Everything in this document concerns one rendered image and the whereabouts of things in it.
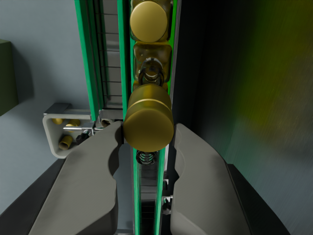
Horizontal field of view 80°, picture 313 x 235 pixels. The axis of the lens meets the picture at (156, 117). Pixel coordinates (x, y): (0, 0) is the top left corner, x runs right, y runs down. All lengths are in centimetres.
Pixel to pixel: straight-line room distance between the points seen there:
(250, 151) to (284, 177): 6
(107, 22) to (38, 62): 31
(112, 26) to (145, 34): 30
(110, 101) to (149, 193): 38
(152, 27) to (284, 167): 17
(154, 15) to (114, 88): 35
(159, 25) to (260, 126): 15
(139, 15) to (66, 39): 49
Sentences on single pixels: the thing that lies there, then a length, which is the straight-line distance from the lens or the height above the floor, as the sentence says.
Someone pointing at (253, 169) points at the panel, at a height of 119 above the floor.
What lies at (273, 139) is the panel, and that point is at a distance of 21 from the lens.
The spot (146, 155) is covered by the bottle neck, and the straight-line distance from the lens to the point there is 30.
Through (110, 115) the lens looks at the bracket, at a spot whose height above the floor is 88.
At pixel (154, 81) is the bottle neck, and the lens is 24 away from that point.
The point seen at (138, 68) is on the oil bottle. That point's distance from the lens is 27.
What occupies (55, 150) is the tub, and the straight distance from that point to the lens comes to 75.
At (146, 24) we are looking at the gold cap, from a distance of 19.
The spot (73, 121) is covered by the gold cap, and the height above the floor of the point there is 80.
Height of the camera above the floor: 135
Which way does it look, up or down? 61 degrees down
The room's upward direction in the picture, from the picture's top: 179 degrees clockwise
